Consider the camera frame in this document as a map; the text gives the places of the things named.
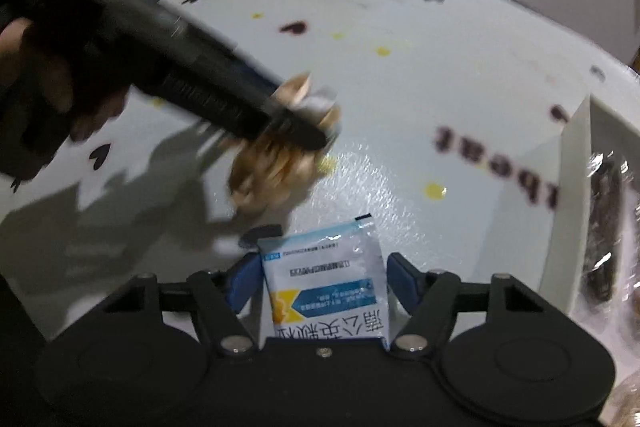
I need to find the white box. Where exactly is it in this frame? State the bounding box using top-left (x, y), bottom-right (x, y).
top-left (537, 94), bottom-right (640, 338)

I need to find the person's left hand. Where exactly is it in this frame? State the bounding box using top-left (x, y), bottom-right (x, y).
top-left (0, 17), bottom-right (130, 144)

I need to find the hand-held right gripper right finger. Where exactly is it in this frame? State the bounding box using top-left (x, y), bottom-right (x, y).
top-left (387, 252), bottom-right (556, 360)

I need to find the tan soft plush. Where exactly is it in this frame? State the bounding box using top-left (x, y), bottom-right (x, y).
top-left (227, 74), bottom-right (343, 214)

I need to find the white blue medicine sachet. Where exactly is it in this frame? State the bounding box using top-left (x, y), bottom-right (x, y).
top-left (257, 213), bottom-right (391, 351)

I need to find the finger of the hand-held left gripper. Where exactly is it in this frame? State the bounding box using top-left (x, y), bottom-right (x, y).
top-left (220, 47), bottom-right (341, 154)

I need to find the clear packet of dark snack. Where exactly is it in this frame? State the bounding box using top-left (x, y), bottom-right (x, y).
top-left (582, 152), bottom-right (640, 308)

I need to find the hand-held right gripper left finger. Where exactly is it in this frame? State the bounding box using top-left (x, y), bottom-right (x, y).
top-left (100, 252), bottom-right (264, 360)

